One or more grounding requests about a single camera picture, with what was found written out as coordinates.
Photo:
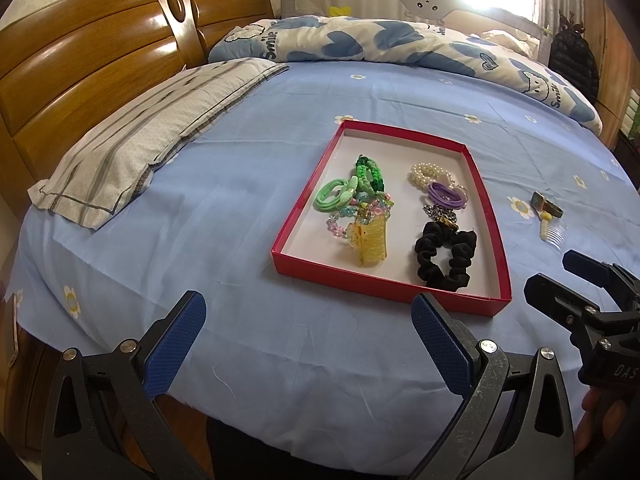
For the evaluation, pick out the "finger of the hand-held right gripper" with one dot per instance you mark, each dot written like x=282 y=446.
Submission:
x=595 y=267
x=560 y=302

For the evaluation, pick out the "yellow hair claw clip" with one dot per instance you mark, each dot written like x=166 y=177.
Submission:
x=372 y=245

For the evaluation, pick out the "red cardboard box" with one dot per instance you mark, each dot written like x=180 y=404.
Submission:
x=395 y=157

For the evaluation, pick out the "gold square hair clip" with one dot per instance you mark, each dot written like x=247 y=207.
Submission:
x=540 y=200

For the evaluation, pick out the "blue heart print quilt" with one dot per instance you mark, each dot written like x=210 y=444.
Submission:
x=350 y=42

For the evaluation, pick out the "wooden wardrobe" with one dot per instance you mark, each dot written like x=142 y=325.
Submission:
x=620 y=50

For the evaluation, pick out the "grey striped pillow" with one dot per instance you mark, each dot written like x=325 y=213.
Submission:
x=125 y=150

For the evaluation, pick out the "black puffer jacket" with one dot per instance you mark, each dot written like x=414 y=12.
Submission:
x=572 y=60

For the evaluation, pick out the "black scrunchie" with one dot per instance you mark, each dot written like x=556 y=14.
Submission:
x=425 y=255

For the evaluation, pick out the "wooden headboard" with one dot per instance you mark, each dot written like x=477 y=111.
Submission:
x=75 y=60

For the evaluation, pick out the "person's right hand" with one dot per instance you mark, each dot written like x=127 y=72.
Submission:
x=602 y=420

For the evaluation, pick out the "clear hair comb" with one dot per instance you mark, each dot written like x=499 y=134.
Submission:
x=552 y=235

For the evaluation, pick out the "green printed box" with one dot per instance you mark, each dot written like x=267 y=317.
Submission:
x=634 y=115

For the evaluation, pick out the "blue flowered bed sheet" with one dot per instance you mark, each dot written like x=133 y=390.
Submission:
x=225 y=285

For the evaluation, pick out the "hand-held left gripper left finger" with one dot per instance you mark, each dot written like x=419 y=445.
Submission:
x=175 y=345

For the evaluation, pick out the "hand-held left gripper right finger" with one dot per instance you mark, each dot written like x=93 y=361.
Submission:
x=440 y=340

